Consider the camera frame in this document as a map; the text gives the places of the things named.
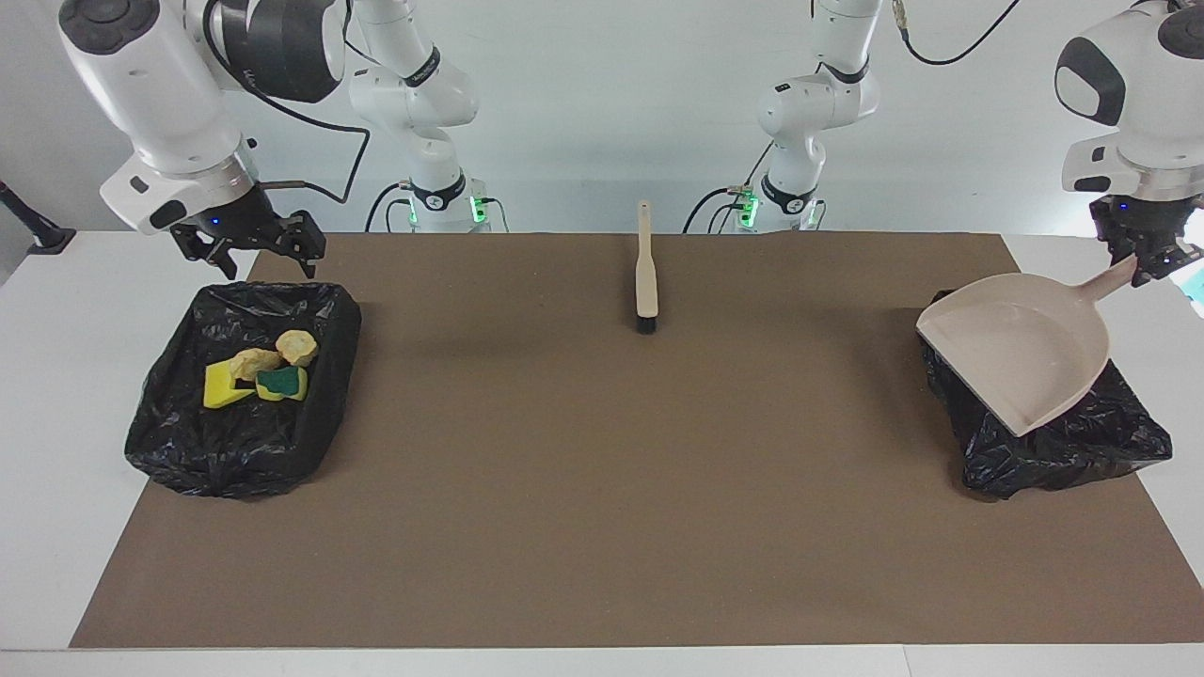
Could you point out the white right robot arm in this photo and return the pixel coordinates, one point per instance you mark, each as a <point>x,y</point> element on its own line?
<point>160,85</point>

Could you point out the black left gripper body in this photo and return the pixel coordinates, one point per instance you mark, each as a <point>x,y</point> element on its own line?
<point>1143,216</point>

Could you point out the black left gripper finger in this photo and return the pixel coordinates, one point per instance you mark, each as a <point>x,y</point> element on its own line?
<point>1166,261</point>
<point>1124,252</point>

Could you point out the brown table mat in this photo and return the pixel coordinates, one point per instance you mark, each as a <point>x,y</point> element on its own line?
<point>564,517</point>

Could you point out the black camera stand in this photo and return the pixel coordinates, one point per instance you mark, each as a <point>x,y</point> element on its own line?
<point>38,230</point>

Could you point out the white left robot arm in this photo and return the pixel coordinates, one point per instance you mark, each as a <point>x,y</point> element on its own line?
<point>1148,103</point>

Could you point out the notched green yellow sponge piece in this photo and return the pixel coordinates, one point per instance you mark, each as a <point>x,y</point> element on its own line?
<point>223,387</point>

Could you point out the bin with black trash bag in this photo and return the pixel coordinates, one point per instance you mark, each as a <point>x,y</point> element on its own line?
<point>1082,451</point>
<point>188,432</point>

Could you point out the beige foam lump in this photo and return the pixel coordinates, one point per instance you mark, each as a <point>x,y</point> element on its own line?
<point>297,348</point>
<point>254,362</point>

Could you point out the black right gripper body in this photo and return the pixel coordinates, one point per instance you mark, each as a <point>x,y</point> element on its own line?
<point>240,224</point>

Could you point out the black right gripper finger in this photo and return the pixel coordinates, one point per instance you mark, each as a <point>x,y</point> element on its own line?
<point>306,243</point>
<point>202,259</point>

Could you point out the beige brush with black bristles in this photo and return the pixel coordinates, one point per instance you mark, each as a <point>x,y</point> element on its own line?
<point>647,273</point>

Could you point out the beige plastic dustpan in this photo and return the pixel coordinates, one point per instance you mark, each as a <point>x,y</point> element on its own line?
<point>1025,357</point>

